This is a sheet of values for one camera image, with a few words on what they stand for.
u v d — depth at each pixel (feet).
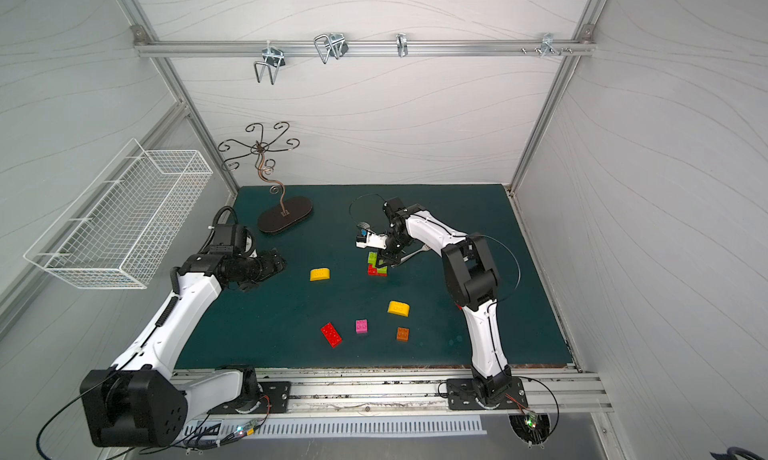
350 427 2.31
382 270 3.05
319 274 3.12
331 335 2.69
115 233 2.22
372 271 3.13
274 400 2.40
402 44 2.57
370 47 2.59
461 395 2.41
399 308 2.89
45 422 1.15
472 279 1.82
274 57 2.57
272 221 3.58
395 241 2.72
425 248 3.34
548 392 2.21
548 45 2.50
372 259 2.97
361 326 2.76
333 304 2.92
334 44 2.51
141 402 1.25
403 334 2.69
